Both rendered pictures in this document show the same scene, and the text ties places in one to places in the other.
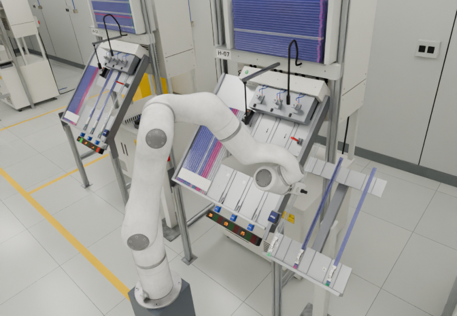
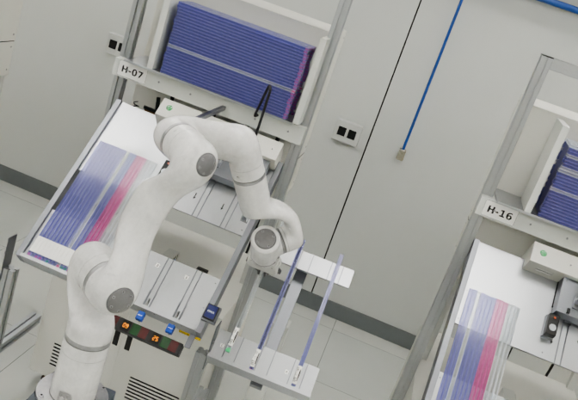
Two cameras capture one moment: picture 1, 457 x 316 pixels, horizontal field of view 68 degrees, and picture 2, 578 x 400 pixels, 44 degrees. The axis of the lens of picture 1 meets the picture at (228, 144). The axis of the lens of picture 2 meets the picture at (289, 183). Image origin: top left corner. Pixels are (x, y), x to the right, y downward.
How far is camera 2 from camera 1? 116 cm
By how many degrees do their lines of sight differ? 35
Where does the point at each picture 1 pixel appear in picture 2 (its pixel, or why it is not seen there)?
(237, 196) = (145, 284)
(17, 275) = not seen: outside the picture
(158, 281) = (96, 374)
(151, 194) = (150, 237)
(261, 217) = (187, 315)
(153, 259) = (107, 337)
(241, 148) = (261, 197)
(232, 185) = not seen: hidden behind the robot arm
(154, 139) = (205, 164)
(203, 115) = (243, 150)
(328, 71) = (292, 132)
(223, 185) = not seen: hidden behind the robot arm
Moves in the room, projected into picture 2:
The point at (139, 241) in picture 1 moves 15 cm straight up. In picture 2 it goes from (124, 298) to (139, 243)
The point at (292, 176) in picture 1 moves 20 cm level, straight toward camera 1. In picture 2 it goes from (295, 241) to (317, 275)
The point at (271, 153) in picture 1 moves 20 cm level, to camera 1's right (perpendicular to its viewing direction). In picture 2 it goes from (284, 210) to (340, 215)
